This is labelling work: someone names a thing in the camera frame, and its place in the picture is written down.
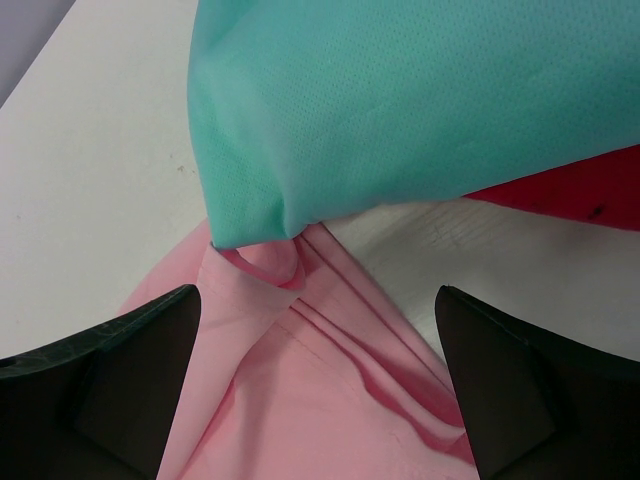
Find pink t shirt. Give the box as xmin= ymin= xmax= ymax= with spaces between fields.
xmin=123 ymin=224 xmax=477 ymax=479

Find magenta folded t shirt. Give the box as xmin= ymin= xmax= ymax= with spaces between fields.
xmin=467 ymin=145 xmax=640 ymax=231

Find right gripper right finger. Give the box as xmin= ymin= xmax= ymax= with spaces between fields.
xmin=435 ymin=286 xmax=639 ymax=479

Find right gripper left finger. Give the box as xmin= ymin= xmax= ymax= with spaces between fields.
xmin=1 ymin=285 xmax=201 ymax=480

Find teal folded t shirt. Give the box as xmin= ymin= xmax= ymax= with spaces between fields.
xmin=187 ymin=1 xmax=639 ymax=249

